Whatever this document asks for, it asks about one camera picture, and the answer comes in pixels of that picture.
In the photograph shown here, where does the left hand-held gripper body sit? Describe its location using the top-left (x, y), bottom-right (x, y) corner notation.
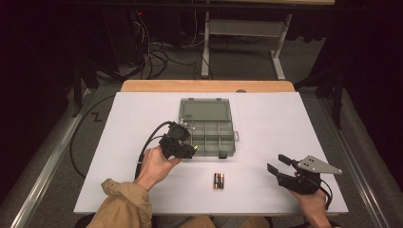
top-left (158, 121), bottom-right (195, 160)

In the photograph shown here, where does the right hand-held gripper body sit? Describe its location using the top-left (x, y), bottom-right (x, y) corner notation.
top-left (277, 155), bottom-right (343, 195)

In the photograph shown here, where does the transparent grey compartment storage box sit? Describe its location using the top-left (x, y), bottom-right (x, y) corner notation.
top-left (178, 97), bottom-right (240, 160)

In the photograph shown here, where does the person's left hand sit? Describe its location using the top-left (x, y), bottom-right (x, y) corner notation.
top-left (134, 145), bottom-right (183, 192)

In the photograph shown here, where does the person's right hand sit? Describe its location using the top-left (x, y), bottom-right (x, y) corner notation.
top-left (289, 188), bottom-right (332, 228)

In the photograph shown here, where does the black metal stand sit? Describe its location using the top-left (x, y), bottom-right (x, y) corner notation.
top-left (294, 66), bottom-right (345, 129)
top-left (72, 61), bottom-right (127, 118)

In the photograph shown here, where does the black computer tower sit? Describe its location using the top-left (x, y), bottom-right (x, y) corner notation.
top-left (104, 9), bottom-right (146, 67)

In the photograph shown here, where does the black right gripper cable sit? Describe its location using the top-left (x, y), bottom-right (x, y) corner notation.
top-left (319, 180), bottom-right (335, 211)

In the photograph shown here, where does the aluminium floor rail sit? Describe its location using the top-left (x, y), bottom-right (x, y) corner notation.
top-left (319, 94), bottom-right (393, 228)
top-left (9, 91), bottom-right (93, 228)

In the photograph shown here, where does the tangle of black floor cables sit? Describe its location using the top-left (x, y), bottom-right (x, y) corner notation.
top-left (129, 12), bottom-right (203, 80)

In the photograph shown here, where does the thin black floor cable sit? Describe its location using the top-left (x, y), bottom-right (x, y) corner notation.
top-left (69, 94), bottom-right (117, 179)

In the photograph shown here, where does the white metal table frame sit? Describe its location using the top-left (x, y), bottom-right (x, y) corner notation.
top-left (201, 0), bottom-right (336, 81)

